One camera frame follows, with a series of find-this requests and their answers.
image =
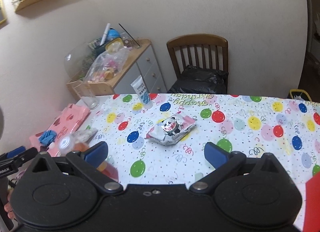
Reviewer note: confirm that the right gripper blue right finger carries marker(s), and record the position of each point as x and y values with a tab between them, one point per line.
226	164

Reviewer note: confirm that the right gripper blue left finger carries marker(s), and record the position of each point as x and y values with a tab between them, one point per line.
85	166

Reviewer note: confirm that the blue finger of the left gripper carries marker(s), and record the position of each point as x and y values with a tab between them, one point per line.
15	152

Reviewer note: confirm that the person's left hand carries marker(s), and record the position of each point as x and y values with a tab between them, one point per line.
8	207

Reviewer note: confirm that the orange drink bottle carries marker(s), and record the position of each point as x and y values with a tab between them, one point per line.
82	151

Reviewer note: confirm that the blue glove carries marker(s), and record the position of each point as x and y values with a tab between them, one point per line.
47	137

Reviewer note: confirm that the pink patterned cloth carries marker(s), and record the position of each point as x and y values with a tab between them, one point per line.
70	119

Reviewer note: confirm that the silver panda snack packet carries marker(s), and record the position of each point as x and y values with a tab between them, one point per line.
171	130

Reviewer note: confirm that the clear drinking glass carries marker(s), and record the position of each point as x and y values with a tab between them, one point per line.
83	90

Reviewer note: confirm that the balloon pattern tablecloth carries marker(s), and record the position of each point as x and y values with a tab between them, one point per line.
252	125

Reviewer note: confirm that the black bag on chair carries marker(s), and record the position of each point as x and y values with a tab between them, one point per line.
195	80

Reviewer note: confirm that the white cream tube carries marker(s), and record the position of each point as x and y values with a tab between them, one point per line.
142	92

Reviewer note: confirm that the plastic bag of snacks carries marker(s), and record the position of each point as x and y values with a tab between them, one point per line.
107	65

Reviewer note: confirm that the wooden drawer cabinet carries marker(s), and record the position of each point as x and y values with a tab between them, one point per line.
141	62

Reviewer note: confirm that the yellow rim basket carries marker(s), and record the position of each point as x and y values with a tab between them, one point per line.
299	94

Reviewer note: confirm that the red white storage box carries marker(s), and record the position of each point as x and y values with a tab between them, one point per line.
312	209

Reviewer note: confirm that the brown wooden chair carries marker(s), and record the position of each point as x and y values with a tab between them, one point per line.
206	51

